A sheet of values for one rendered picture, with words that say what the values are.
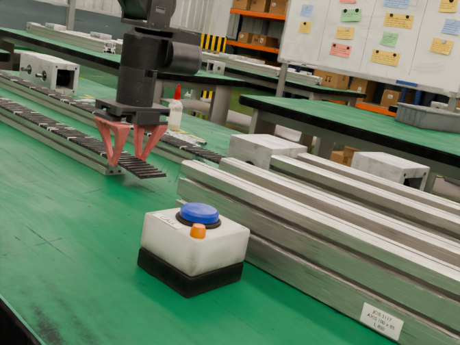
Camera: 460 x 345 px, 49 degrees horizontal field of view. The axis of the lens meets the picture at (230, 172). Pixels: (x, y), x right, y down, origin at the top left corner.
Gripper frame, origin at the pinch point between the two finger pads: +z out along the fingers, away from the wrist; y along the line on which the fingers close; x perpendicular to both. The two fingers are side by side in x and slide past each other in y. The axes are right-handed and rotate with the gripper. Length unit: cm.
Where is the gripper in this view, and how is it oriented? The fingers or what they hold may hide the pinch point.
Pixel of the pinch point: (126, 159)
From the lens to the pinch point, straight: 82.6
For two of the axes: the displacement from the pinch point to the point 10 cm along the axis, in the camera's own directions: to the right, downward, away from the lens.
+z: -1.7, 9.6, 2.4
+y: 6.7, -0.7, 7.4
